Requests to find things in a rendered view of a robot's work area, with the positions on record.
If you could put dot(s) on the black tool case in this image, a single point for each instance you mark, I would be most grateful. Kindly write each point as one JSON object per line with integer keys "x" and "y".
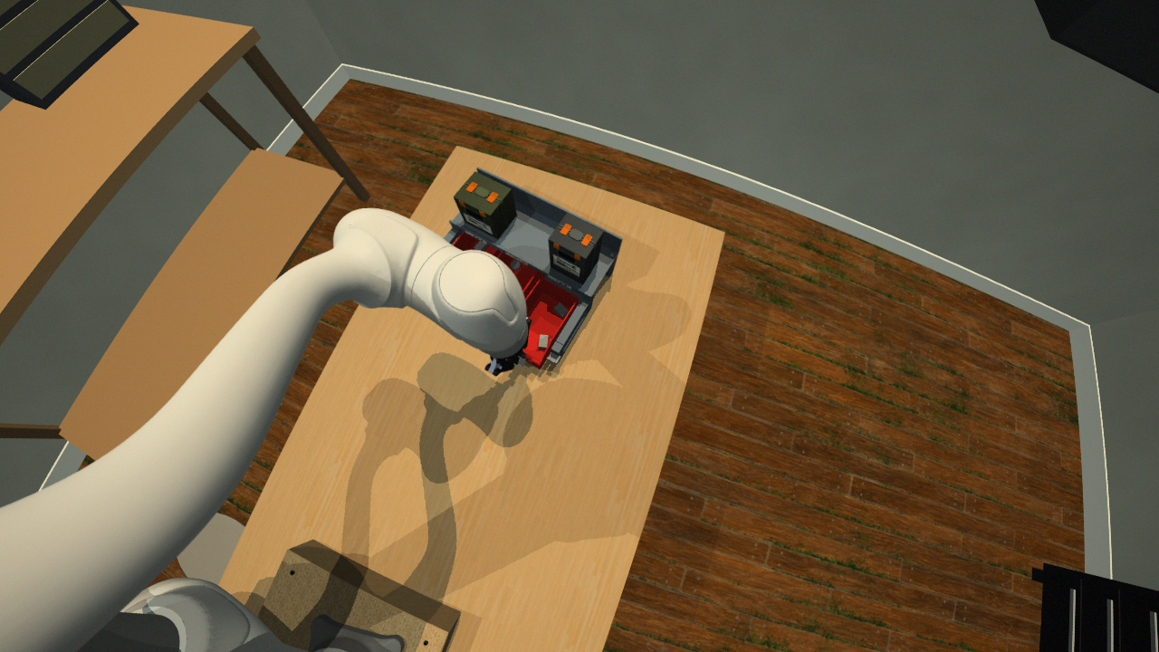
{"x": 574, "y": 248}

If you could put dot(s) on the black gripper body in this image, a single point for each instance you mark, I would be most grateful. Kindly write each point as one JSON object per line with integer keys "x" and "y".
{"x": 498, "y": 361}

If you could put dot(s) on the olive green case with orange latches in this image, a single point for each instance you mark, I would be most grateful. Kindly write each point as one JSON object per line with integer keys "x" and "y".
{"x": 486, "y": 204}

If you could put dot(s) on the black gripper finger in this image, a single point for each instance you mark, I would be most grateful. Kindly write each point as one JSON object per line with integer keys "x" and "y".
{"x": 522, "y": 354}
{"x": 496, "y": 369}

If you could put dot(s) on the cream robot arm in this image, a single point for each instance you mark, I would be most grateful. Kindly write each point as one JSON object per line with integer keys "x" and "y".
{"x": 75, "y": 554}

